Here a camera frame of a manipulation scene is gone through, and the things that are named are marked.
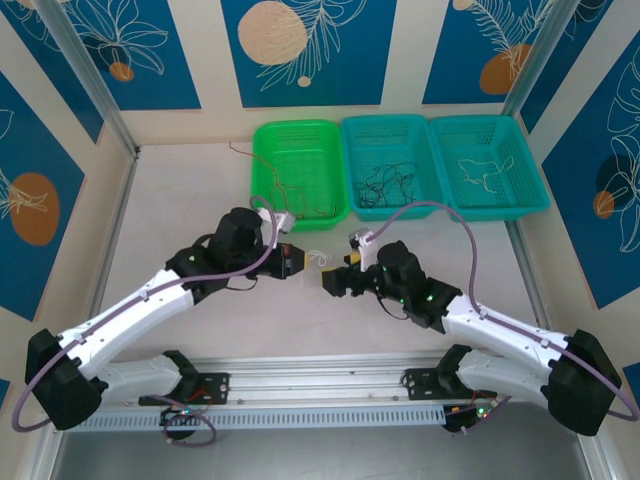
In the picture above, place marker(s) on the aluminium frame post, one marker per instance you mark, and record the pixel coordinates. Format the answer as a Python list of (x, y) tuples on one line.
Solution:
[(535, 55), (85, 65)]

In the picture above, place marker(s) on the aluminium side rail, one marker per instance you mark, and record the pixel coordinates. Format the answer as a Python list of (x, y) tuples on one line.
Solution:
[(525, 270), (117, 210)]

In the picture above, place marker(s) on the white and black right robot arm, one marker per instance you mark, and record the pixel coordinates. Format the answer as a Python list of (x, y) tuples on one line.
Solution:
[(500, 325)]

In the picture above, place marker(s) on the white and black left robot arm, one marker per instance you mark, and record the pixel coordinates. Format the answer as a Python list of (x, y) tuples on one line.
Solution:
[(130, 310)]

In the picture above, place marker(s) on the small circuit board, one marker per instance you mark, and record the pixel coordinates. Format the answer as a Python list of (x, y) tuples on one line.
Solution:
[(182, 414), (480, 414)]

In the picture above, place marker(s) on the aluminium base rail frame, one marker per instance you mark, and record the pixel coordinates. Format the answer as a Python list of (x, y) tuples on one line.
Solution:
[(310, 380)]

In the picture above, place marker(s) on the teal plastic basket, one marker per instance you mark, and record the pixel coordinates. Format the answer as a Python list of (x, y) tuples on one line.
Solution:
[(480, 140), (390, 145)]

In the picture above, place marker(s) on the green plastic basket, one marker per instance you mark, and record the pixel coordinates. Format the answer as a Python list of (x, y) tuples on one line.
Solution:
[(290, 150)]

